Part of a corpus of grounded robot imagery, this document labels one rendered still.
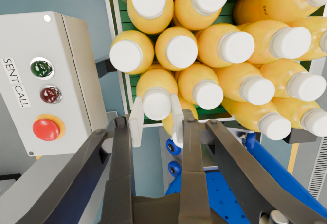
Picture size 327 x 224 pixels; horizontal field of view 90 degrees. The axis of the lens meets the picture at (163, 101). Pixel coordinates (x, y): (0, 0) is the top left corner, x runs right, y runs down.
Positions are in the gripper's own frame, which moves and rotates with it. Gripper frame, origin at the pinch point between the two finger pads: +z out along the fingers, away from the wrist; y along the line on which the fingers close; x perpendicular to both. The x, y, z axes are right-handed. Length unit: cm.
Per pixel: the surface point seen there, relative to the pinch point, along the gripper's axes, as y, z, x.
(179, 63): 3.4, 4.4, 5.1
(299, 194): 63, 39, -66
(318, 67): 47, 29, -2
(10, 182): -143, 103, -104
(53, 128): -14.8, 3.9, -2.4
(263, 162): 60, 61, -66
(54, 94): -13.4, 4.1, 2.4
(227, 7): 17.4, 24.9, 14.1
